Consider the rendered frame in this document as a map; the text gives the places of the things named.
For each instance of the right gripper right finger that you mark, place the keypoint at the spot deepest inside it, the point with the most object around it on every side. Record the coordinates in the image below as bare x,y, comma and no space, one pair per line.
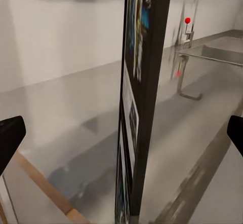
235,131

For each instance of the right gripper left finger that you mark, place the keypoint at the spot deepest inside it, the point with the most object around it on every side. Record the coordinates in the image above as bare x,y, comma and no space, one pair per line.
12,132

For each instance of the poster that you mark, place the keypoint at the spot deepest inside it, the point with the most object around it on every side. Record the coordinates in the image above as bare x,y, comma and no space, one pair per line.
145,23

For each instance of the drop in sink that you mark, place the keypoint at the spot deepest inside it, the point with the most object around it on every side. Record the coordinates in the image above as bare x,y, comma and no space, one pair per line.
225,49

